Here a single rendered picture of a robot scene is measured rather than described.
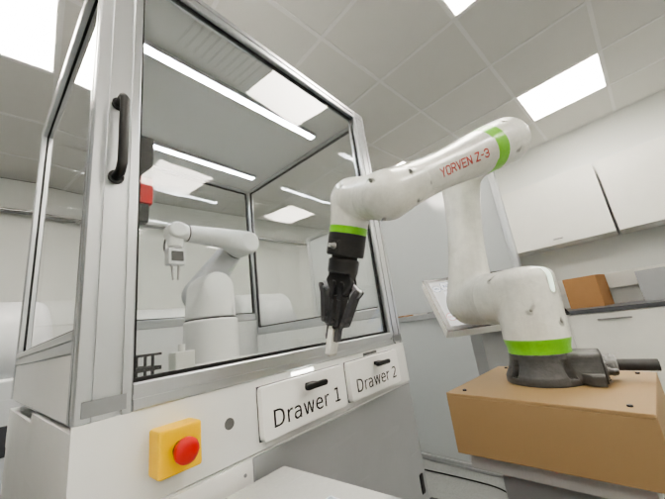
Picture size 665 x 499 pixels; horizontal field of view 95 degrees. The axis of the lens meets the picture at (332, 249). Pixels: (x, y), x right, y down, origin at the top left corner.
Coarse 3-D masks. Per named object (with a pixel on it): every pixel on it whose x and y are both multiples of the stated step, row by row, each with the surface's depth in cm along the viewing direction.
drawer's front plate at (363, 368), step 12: (360, 360) 96; (372, 360) 101; (396, 360) 111; (348, 372) 91; (360, 372) 95; (372, 372) 99; (384, 372) 104; (396, 372) 109; (348, 384) 91; (360, 384) 93; (384, 384) 102; (348, 396) 90; (360, 396) 92
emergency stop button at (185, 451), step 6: (186, 438) 50; (192, 438) 51; (180, 444) 49; (186, 444) 49; (192, 444) 50; (198, 444) 51; (174, 450) 49; (180, 450) 49; (186, 450) 49; (192, 450) 50; (198, 450) 51; (174, 456) 48; (180, 456) 48; (186, 456) 49; (192, 456) 50; (180, 462) 48; (186, 462) 49
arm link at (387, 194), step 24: (456, 144) 70; (480, 144) 70; (384, 168) 62; (408, 168) 62; (432, 168) 64; (456, 168) 67; (480, 168) 71; (360, 192) 63; (384, 192) 58; (408, 192) 59; (432, 192) 65; (360, 216) 67; (384, 216) 61
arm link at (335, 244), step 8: (336, 232) 71; (336, 240) 71; (344, 240) 70; (352, 240) 70; (360, 240) 71; (328, 248) 73; (336, 248) 70; (344, 248) 70; (352, 248) 70; (360, 248) 71; (336, 256) 72; (344, 256) 71; (352, 256) 70; (360, 256) 72
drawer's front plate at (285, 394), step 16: (336, 368) 87; (272, 384) 71; (288, 384) 74; (304, 384) 77; (336, 384) 86; (272, 400) 69; (288, 400) 72; (304, 400) 76; (320, 400) 80; (272, 416) 68; (304, 416) 75; (320, 416) 78; (272, 432) 67; (288, 432) 70
